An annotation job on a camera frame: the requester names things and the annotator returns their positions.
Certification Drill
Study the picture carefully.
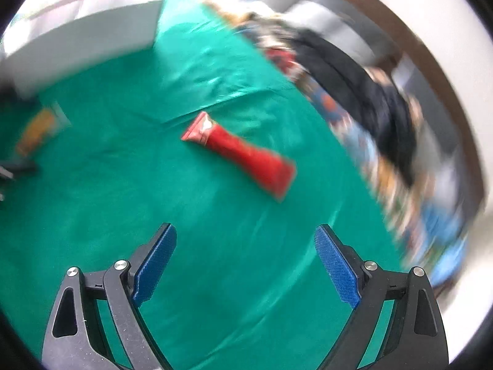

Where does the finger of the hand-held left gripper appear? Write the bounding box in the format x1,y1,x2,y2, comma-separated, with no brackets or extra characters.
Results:
0,162,39,180

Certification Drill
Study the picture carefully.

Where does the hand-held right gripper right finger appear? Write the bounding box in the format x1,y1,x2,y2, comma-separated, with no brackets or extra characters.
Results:
314,224,449,370

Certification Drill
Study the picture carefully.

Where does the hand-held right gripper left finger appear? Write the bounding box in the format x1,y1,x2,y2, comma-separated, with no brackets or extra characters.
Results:
42,223,178,370

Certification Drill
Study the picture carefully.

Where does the clear sausage packet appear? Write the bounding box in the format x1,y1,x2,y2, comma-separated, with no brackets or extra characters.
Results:
14,102,73,159

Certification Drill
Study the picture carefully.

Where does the white box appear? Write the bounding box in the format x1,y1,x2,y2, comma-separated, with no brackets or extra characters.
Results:
0,0,165,98

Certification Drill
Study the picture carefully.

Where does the red snack packet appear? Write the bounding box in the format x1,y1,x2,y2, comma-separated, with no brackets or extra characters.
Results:
180,111,297,203

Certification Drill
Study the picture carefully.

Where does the floral bedsheet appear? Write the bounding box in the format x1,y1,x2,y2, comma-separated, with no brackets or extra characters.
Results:
200,0,471,286

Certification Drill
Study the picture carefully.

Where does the blue cloth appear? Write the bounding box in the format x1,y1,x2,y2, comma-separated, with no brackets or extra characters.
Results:
420,204,469,286

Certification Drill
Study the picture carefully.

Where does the black puffer jacket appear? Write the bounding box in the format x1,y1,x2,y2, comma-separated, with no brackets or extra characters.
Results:
296,31,425,186

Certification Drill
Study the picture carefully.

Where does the green bedspread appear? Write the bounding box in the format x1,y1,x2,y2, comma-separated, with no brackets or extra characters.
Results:
0,0,409,370

